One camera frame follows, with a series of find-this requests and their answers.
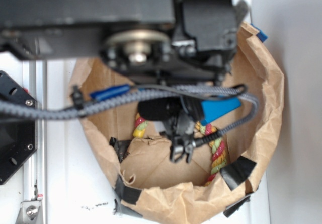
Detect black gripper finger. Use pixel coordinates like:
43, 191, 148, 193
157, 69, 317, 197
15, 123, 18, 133
170, 136, 183, 162
184, 141, 194, 163

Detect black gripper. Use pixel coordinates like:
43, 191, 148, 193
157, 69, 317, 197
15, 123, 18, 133
100, 0, 239, 83

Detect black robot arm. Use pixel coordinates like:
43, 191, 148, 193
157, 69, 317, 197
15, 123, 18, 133
1, 0, 248, 92

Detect brown paper bag bin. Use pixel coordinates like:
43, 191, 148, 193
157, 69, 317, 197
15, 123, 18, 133
80, 23, 284, 223

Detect blue rectangular block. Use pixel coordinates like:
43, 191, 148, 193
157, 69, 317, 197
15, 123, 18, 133
200, 98, 242, 126

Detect multicolour rope toy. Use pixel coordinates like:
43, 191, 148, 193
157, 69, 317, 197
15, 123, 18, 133
133, 113, 227, 186

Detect grey braided cable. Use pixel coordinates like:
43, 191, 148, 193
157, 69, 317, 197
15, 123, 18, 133
0, 84, 260, 149

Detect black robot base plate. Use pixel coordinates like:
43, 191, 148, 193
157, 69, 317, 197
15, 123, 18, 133
1, 71, 37, 185

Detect metal corner bracket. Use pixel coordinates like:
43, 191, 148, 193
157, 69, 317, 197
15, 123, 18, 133
15, 200, 43, 224

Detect aluminium extrusion rail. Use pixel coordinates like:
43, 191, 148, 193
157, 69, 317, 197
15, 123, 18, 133
23, 61, 48, 223

